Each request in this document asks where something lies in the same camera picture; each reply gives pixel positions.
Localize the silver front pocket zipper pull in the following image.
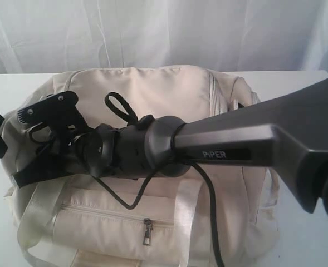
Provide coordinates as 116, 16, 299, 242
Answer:
143, 218, 153, 246

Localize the cream fabric duffel bag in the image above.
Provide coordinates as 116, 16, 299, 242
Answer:
0, 66, 279, 266

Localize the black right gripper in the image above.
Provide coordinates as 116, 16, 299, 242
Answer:
13, 122, 94, 188

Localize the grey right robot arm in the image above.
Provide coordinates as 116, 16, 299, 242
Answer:
13, 78, 328, 214

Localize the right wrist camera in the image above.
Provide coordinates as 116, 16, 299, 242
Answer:
17, 91, 79, 125

